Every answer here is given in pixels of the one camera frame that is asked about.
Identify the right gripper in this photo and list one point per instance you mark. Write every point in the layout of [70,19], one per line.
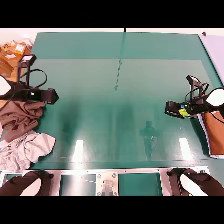
[174,108]

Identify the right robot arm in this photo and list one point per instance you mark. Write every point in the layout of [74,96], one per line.
[216,98]

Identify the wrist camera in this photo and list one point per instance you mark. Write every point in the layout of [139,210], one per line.
[27,60]
[194,81]

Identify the orange-brown garment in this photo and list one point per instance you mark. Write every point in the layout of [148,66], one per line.
[216,133]

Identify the orange patterned garment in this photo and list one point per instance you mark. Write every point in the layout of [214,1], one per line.
[13,53]

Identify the silver frame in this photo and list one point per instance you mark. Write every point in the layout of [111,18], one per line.
[106,183]

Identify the brown garment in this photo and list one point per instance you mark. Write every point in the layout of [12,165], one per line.
[20,116]

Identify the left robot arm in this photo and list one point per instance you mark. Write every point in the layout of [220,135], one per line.
[20,94]

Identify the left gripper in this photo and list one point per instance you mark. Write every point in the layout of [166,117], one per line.
[50,96]

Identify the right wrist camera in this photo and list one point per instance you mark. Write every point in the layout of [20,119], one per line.
[194,81]

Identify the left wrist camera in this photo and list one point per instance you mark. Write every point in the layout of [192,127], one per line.
[27,60]

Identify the white garment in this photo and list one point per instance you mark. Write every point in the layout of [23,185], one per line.
[26,150]

